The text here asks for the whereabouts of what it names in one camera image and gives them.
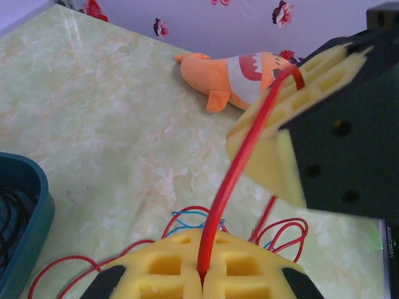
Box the teal plastic bin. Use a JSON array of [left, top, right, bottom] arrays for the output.
[[0, 151, 56, 299]]

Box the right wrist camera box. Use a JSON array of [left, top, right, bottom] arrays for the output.
[[378, 217, 399, 299]]

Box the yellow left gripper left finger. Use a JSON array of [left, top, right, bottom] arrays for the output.
[[80, 232, 205, 299]]

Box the black cable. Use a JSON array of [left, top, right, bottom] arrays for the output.
[[0, 186, 40, 268]]

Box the orange plush toy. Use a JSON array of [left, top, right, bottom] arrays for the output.
[[173, 51, 302, 113]]

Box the red cable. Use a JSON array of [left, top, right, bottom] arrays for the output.
[[27, 65, 309, 299]]

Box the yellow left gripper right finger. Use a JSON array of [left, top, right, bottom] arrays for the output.
[[201, 233, 325, 299]]

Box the blue cable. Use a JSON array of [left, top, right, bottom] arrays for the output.
[[171, 211, 274, 250]]

